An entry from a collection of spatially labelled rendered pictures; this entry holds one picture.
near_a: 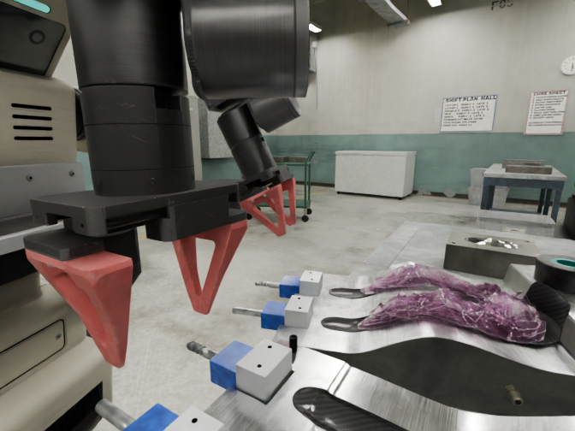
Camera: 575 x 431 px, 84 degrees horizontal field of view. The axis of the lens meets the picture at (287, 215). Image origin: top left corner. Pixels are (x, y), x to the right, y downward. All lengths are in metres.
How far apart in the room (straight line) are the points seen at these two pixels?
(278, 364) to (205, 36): 0.29
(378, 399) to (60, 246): 0.30
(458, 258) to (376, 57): 7.23
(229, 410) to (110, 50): 0.29
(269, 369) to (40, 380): 0.37
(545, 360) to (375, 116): 7.42
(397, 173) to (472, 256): 5.84
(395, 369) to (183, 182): 0.38
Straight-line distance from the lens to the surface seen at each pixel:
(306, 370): 0.38
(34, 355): 0.61
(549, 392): 0.53
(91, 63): 0.20
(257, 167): 0.50
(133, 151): 0.19
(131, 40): 0.19
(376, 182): 6.88
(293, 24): 0.18
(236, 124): 0.51
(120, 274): 0.17
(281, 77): 0.18
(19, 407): 0.59
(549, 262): 0.66
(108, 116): 0.19
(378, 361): 0.48
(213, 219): 0.21
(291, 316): 0.51
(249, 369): 0.34
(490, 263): 0.95
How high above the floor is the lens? 1.13
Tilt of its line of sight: 13 degrees down
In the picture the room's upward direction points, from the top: straight up
